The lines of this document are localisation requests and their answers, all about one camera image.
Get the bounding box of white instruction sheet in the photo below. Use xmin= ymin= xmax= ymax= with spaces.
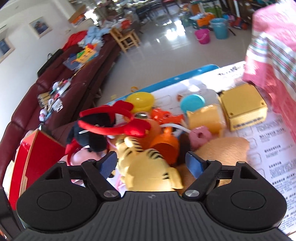
xmin=141 ymin=61 xmax=295 ymax=240

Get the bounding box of gold cardboard box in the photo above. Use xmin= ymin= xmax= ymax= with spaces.
xmin=219 ymin=83 xmax=268 ymax=132

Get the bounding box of pink patterned bag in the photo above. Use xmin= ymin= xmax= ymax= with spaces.
xmin=243 ymin=1 xmax=295 ymax=138

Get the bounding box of brown plush slipper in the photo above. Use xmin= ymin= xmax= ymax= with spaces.
xmin=177 ymin=137 xmax=250 ymax=190

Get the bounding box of pink toy block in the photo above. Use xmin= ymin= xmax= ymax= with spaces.
xmin=189 ymin=126 xmax=212 ymax=151

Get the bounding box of yellow plastic bowl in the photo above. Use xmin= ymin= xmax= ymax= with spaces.
xmin=125 ymin=92 xmax=154 ymax=113

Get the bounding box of magenta plastic bucket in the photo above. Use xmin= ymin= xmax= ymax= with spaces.
xmin=194 ymin=29 xmax=210 ymax=45

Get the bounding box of teal plastic bucket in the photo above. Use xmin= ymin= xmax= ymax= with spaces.
xmin=210 ymin=18 xmax=229 ymax=40

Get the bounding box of wooden chair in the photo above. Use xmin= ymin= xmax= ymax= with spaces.
xmin=110 ymin=28 xmax=140 ymax=53

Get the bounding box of yellow tiger plush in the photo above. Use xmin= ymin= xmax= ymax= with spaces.
xmin=115 ymin=137 xmax=184 ymax=192

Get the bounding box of orange toy crab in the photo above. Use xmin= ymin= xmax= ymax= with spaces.
xmin=151 ymin=108 xmax=185 ymax=125

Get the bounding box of red plush headband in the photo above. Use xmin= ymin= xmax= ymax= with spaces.
xmin=77 ymin=100 xmax=151 ymax=138

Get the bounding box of cyan plastic lid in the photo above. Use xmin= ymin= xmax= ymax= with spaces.
xmin=180 ymin=94 xmax=205 ymax=115

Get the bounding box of red gift box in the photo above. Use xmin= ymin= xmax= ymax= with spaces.
xmin=9 ymin=130 xmax=65 ymax=210

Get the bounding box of orange toy pan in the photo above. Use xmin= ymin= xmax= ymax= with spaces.
xmin=137 ymin=119 xmax=162 ymax=149

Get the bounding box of red bow headband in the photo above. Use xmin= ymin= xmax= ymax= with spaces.
xmin=65 ymin=138 xmax=82 ymax=163

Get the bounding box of dark red leather sofa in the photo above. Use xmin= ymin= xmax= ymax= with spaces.
xmin=0 ymin=34 xmax=123 ymax=186

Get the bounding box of pink pig plush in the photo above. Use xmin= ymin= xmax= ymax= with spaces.
xmin=69 ymin=148 xmax=117 ymax=180

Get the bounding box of yellow paper cup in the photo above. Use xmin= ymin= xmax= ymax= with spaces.
xmin=187 ymin=104 xmax=227 ymax=135

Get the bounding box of black Mickey plush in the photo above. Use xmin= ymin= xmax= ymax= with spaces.
xmin=66 ymin=113 xmax=117 ymax=153

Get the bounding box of orange toy cup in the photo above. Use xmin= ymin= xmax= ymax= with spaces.
xmin=149 ymin=126 xmax=180 ymax=166

